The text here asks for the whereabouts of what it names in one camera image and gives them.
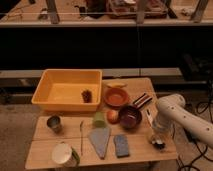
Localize white handled brush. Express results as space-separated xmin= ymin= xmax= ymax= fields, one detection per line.
xmin=146 ymin=109 xmax=153 ymax=126

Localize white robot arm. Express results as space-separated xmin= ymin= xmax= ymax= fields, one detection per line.
xmin=152 ymin=94 xmax=213 ymax=149

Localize purple bowl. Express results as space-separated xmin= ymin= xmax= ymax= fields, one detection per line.
xmin=118 ymin=105 xmax=142 ymax=129

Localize black floor box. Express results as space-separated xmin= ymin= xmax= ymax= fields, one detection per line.
xmin=184 ymin=129 xmax=196 ymax=142

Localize blue sponge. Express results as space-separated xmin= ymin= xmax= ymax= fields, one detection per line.
xmin=113 ymin=135 xmax=130 ymax=158

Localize wooden table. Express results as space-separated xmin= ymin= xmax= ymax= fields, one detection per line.
xmin=25 ymin=77 xmax=179 ymax=171

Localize striped dark block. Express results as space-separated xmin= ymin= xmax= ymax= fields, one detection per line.
xmin=133 ymin=93 xmax=152 ymax=109

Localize orange fruit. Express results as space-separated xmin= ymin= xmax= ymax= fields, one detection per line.
xmin=107 ymin=110 xmax=118 ymax=124

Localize grey triangular cloth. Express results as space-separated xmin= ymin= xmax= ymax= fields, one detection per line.
xmin=88 ymin=127 xmax=111 ymax=159

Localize green cup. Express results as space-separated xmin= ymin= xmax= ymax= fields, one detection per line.
xmin=92 ymin=112 xmax=106 ymax=128

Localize orange plate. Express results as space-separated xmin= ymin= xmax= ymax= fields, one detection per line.
xmin=103 ymin=88 xmax=129 ymax=107

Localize yellow banana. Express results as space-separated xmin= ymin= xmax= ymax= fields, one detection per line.
xmin=107 ymin=82 xmax=127 ymax=88

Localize metal fork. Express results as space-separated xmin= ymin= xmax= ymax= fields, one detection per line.
xmin=79 ymin=120 xmax=84 ymax=156

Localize brown pine cone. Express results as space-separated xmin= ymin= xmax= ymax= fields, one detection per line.
xmin=82 ymin=90 xmax=92 ymax=103

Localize small metal cup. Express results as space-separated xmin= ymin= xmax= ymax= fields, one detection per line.
xmin=47 ymin=115 xmax=62 ymax=133

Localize yellow plastic tub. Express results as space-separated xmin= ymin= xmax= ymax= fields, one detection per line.
xmin=31 ymin=69 xmax=102 ymax=112

